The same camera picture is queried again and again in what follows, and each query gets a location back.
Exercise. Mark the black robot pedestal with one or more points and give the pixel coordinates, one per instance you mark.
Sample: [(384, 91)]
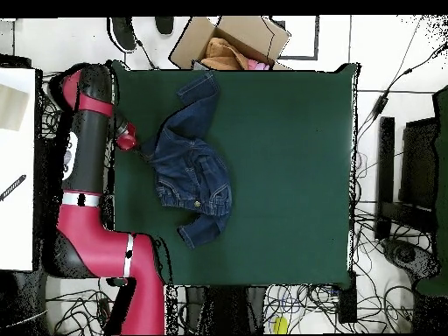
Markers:
[(224, 311)]

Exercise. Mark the black upright bar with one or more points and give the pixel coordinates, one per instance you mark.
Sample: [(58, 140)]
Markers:
[(386, 168)]

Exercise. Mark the black flat panel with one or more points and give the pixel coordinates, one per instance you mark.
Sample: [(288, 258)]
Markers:
[(418, 164)]

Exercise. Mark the beige box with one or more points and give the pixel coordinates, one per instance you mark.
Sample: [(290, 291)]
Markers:
[(12, 108)]

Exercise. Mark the blue denim jeans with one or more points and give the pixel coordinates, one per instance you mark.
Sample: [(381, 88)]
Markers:
[(189, 168)]

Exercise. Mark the black power strip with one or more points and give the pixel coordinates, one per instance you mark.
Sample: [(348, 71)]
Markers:
[(347, 304)]

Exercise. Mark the yellow ball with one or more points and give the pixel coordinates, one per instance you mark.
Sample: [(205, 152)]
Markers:
[(280, 325)]

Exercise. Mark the dark green table cloth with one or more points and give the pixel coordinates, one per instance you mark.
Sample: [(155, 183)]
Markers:
[(297, 210)]

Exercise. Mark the person's foot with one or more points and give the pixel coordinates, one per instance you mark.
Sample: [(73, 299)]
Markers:
[(124, 33), (164, 24)]

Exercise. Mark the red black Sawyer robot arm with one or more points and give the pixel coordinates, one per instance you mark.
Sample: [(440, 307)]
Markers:
[(91, 157)]

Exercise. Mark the brown cardboard box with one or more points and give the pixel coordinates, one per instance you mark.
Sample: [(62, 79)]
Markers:
[(189, 45)]

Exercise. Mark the grey cloth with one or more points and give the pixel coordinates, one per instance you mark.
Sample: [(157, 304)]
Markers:
[(199, 65)]

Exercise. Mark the black ribbed strip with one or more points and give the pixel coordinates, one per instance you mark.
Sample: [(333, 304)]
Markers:
[(14, 186)]

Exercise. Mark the orange towel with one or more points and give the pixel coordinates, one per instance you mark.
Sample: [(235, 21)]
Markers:
[(220, 56)]

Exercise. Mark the pink cloth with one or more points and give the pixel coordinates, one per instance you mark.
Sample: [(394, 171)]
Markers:
[(257, 65)]

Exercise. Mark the white desk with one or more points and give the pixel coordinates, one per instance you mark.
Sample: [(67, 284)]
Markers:
[(17, 227)]

